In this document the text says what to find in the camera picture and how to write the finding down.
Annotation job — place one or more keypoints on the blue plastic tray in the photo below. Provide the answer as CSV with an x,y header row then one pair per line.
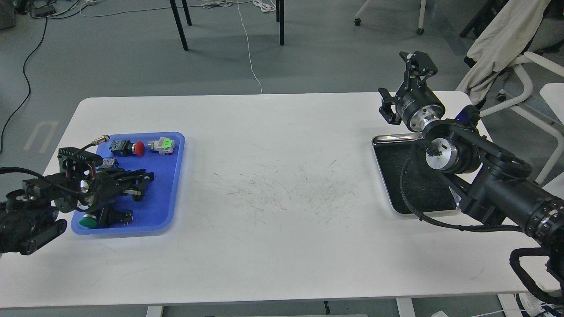
x,y
155,212

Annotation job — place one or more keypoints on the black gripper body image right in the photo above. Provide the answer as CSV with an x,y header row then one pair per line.
x,y
418,106

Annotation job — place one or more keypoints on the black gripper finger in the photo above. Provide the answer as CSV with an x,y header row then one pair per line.
x,y
386,108
136,190
124,175
419,67

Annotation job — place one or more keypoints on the white chair with beige cloth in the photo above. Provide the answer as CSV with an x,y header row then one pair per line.
x,y
503,44

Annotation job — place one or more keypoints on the silver metal tray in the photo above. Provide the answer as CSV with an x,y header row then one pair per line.
x,y
407,177

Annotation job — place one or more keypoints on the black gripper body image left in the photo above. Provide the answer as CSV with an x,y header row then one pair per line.
x,y
107,188

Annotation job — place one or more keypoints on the green push button switch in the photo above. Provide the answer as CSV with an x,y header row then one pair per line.
x,y
90,221

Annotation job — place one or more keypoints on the grey green connector switch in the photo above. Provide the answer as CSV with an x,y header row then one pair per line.
x,y
162,146

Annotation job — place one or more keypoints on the yellow push button switch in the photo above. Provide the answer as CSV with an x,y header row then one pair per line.
x,y
108,163

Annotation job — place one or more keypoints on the red push button switch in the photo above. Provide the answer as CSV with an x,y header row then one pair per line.
x,y
125,148

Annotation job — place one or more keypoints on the black switch block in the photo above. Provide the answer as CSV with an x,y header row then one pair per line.
x,y
109,216

